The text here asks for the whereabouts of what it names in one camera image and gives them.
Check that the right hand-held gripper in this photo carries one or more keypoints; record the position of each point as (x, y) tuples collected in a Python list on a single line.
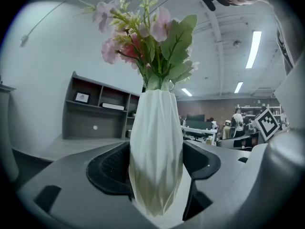
[(267, 124)]

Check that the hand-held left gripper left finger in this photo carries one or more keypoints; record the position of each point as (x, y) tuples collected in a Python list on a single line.
[(71, 199)]

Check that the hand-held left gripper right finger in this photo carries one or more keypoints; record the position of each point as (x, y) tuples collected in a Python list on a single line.
[(214, 175)]

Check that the pink flowers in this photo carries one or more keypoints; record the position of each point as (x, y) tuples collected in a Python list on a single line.
[(156, 137)]

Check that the grey wood-grain table top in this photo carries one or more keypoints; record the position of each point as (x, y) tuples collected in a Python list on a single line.
[(71, 149)]

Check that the wooden shelf unit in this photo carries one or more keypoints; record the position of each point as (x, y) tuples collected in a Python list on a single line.
[(81, 120)]

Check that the short ceiling light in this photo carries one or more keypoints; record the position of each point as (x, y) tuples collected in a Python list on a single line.
[(186, 92), (238, 87)]

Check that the long ceiling light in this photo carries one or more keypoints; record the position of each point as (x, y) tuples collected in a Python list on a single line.
[(253, 49)]

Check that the white mug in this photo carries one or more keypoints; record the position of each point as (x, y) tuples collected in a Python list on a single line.
[(129, 133)]

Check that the person's brown printed shirt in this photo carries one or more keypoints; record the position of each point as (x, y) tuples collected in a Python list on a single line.
[(286, 32)]

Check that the green plant in white pot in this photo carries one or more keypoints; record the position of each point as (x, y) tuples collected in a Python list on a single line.
[(134, 114)]

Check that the white flat book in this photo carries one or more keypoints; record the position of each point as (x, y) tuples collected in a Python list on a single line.
[(112, 106)]

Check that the small black picture frame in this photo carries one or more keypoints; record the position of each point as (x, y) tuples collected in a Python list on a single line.
[(81, 97)]

